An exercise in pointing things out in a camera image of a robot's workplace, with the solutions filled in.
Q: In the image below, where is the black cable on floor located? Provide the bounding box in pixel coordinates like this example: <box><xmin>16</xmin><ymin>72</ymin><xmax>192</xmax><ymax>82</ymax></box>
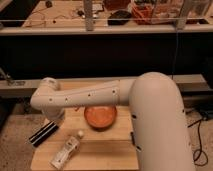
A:
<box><xmin>186</xmin><ymin>114</ymin><xmax>210</xmax><ymax>168</ymax></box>

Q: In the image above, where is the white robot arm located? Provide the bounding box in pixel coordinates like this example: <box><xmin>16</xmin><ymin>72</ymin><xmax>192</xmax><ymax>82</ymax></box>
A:
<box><xmin>31</xmin><ymin>72</ymin><xmax>196</xmax><ymax>171</ymax></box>

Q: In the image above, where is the metal frame rail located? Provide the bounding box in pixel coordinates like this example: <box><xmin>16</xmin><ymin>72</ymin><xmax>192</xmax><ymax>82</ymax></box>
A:
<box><xmin>0</xmin><ymin>19</ymin><xmax>213</xmax><ymax>36</ymax></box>

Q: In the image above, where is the orange bowl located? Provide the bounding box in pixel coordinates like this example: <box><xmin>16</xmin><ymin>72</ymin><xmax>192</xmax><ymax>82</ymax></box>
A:
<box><xmin>84</xmin><ymin>106</ymin><xmax>117</xmax><ymax>129</ymax></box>

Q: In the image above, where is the black object on workbench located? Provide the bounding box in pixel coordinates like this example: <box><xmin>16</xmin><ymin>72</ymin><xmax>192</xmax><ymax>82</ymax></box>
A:
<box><xmin>107</xmin><ymin>10</ymin><xmax>131</xmax><ymax>26</ymax></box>

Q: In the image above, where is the white plastic bottle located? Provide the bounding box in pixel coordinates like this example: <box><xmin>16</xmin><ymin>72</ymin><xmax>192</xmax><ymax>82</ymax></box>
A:
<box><xmin>50</xmin><ymin>130</ymin><xmax>84</xmax><ymax>170</ymax></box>

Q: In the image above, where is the orange basket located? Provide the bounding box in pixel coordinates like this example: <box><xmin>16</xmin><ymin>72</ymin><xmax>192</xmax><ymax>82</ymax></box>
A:
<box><xmin>132</xmin><ymin>4</ymin><xmax>152</xmax><ymax>25</ymax></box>

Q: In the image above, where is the wooden background workbench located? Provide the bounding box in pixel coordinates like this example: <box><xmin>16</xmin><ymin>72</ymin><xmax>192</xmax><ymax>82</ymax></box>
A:
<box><xmin>24</xmin><ymin>0</ymin><xmax>213</xmax><ymax>26</ymax></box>

